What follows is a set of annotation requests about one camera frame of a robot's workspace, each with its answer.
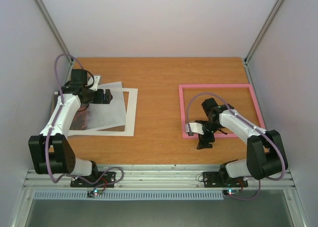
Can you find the white mat board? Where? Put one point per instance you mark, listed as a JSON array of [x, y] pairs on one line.
[[130, 119]]

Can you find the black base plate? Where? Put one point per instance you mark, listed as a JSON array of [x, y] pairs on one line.
[[108, 179], [216, 179]]

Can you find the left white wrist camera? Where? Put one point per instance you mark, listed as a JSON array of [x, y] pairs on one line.
[[93, 82]]

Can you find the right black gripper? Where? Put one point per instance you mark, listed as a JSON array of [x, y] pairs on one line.
[[205, 141]]

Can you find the pink picture frame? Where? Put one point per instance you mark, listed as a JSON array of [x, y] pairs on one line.
[[198, 86]]

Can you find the aluminium rail base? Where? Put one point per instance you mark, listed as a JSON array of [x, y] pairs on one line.
[[138, 177]]

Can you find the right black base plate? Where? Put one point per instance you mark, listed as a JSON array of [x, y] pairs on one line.
[[216, 179]]

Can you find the controller board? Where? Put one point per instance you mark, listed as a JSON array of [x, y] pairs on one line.
[[231, 192], [94, 193]]

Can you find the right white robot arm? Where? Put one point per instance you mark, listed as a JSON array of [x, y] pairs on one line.
[[265, 154]]

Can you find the aluminium corner post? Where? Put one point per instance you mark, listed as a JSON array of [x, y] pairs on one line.
[[44, 11], [268, 21]]

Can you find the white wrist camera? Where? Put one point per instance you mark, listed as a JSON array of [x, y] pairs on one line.
[[194, 128], [93, 82]]

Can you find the left controller board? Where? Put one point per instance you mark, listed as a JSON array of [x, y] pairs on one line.
[[94, 193]]

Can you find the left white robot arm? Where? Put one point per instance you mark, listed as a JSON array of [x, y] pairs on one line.
[[50, 151]]

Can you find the grey slotted cable duct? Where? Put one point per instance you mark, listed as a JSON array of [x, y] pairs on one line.
[[129, 195]]

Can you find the right controller board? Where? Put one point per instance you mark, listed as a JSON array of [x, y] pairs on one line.
[[231, 192]]

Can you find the right aluminium corner post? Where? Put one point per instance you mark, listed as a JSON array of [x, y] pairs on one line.
[[268, 21]]

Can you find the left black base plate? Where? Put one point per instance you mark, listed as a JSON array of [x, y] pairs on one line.
[[108, 179]]

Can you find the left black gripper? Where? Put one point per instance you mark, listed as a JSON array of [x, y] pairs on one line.
[[101, 99]]

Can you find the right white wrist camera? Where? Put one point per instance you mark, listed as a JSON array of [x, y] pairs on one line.
[[194, 128]]

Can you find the left aluminium corner post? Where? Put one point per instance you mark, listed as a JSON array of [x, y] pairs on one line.
[[44, 11]]

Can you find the red forest photo print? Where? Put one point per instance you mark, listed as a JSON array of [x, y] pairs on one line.
[[100, 116]]

